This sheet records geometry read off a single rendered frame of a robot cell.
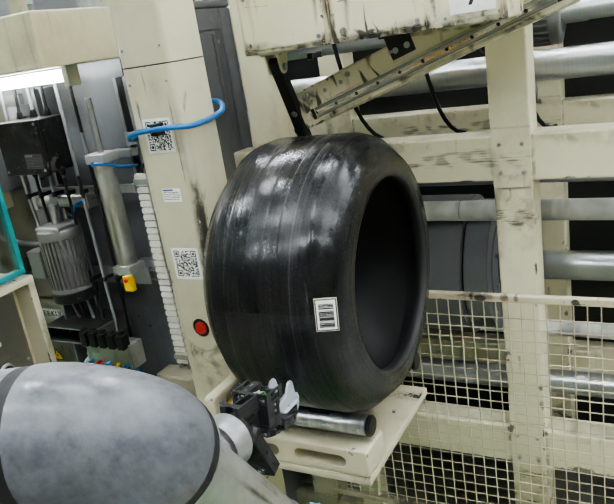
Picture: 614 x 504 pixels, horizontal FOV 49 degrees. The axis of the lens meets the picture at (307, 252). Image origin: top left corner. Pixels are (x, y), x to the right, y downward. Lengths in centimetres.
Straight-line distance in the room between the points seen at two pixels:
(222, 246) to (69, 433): 78
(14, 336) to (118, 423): 110
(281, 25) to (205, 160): 35
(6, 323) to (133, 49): 64
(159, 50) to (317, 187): 46
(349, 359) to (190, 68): 70
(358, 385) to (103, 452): 83
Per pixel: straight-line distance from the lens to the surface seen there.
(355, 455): 143
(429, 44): 161
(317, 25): 155
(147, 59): 148
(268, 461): 121
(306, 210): 120
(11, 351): 163
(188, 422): 57
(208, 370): 166
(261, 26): 162
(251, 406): 116
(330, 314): 118
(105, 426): 53
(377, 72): 166
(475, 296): 174
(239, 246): 124
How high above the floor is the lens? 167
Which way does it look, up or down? 18 degrees down
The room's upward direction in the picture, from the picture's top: 9 degrees counter-clockwise
